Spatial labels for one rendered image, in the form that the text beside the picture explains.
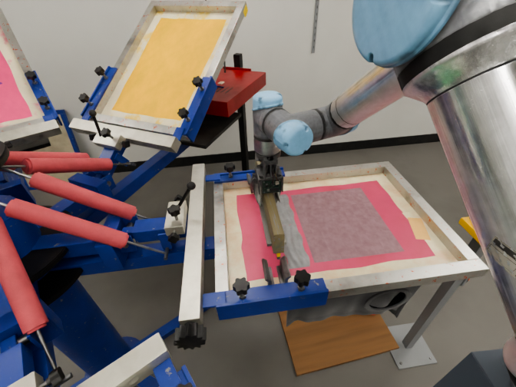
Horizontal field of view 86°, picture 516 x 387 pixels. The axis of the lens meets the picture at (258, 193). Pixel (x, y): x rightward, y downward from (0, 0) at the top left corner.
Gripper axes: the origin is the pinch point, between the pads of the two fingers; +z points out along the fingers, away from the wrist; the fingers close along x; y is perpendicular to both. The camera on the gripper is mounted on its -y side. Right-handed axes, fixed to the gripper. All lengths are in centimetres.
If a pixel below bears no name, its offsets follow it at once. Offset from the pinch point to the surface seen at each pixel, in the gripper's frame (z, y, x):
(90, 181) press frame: 4, -27, -66
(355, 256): 13.6, 16.2, 26.0
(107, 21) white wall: -32, -200, -95
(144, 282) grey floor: 109, -54, -79
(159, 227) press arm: 4.9, 1.8, -35.6
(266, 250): 13.6, 9.5, -2.1
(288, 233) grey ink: 13.0, 3.5, 6.7
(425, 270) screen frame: 10, 27, 42
